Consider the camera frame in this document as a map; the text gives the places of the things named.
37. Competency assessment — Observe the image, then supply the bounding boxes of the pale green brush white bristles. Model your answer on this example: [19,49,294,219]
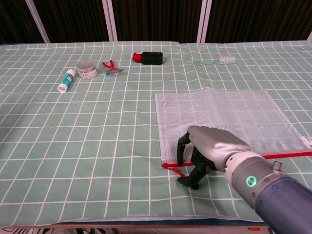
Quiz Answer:
[193,56,237,67]

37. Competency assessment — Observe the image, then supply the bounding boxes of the red strap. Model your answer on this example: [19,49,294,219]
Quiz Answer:
[170,167,189,179]

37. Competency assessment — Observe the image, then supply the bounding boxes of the green white glue stick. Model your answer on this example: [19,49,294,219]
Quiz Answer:
[57,69,77,94]

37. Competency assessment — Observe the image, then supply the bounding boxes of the clear jar of paper clips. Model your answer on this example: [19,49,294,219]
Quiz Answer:
[76,59,98,80]

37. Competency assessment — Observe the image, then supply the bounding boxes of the white mesh zipper pouch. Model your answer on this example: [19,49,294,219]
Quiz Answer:
[155,88,312,169]

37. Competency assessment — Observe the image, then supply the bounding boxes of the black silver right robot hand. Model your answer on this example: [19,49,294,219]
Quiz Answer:
[177,125,252,191]

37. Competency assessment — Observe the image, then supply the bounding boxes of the red blue clips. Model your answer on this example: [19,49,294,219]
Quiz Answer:
[101,59,125,77]

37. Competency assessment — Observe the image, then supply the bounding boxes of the green white checked tablecloth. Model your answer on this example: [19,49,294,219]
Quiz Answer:
[0,40,312,226]

